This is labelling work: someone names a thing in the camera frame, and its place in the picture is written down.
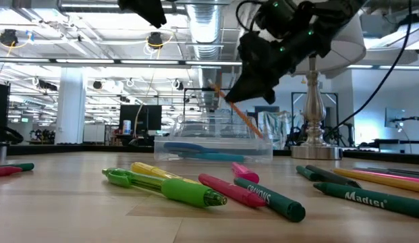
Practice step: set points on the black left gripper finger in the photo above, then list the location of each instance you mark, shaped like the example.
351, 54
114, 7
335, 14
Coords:
145, 10

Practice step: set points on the orange pencil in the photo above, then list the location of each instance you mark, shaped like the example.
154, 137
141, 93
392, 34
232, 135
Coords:
243, 118

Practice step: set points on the clear plastic supply box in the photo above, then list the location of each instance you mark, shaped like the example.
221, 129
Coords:
264, 148

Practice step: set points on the green wax crayon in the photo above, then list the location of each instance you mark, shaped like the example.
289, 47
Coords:
23, 166
280, 202
307, 173
381, 200

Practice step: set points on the black pen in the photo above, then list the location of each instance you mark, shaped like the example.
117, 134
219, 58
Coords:
330, 176

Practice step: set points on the pink marker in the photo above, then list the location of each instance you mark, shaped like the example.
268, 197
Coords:
229, 190

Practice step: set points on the green clear pen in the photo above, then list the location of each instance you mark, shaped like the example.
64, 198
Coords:
182, 192

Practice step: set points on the yellow pen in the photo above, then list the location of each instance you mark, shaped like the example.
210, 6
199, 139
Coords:
145, 168

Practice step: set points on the yellow pencil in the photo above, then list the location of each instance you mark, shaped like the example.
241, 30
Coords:
381, 180

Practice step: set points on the dark wooden pencil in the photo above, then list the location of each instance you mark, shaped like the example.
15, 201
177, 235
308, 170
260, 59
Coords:
411, 169
391, 171

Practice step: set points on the pink pencil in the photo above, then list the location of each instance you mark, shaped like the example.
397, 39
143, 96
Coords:
398, 176

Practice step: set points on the red wax crayon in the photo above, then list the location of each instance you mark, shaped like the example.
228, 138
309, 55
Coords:
6, 171

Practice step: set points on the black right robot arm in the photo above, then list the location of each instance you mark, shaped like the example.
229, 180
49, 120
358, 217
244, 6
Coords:
297, 17

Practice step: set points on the clear plastic sheet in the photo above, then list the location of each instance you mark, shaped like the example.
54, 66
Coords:
273, 128

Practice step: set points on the black ceiling device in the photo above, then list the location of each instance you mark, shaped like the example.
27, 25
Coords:
155, 40
8, 37

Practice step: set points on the white shade silver table lamp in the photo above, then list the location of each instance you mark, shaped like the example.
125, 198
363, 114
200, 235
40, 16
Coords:
313, 111

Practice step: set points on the long ceiling light bar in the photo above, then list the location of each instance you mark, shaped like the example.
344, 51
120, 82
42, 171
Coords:
94, 61

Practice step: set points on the black computer monitor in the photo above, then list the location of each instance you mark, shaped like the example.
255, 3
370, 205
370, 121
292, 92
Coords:
140, 118

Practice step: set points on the white canister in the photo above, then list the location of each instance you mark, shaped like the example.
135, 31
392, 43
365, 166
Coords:
127, 127

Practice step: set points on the white building column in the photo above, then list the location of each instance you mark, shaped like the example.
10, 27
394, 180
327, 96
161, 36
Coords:
71, 108

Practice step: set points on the black cabinet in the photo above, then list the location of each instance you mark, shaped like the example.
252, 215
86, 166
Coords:
0, 111

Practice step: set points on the silver ceiling duct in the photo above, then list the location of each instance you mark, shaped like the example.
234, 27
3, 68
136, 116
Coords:
205, 33

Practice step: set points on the silver metal post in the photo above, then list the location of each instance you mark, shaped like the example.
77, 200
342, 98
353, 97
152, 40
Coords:
2, 152

